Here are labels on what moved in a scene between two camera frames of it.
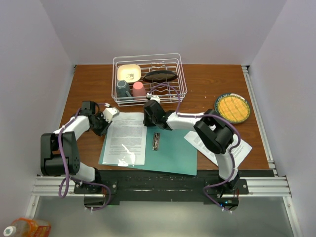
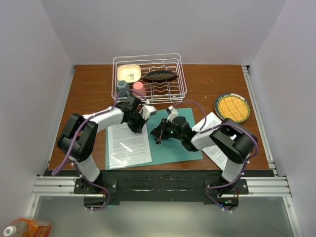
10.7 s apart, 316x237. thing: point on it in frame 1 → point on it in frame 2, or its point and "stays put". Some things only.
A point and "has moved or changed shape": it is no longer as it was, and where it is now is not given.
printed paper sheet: x=125 y=140 has moved or changed shape
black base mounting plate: x=154 y=187 stays put
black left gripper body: x=101 y=126 → x=136 y=121
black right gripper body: x=149 y=121 → x=169 y=131
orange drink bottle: x=24 y=227 stays put
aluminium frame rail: x=275 y=187 stays put
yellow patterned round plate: x=234 y=107 stays put
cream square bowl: x=131 y=73 stays put
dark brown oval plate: x=159 y=76 stays put
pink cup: x=138 y=90 stays put
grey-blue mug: x=123 y=89 stays put
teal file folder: x=166 y=150 has moved or changed shape
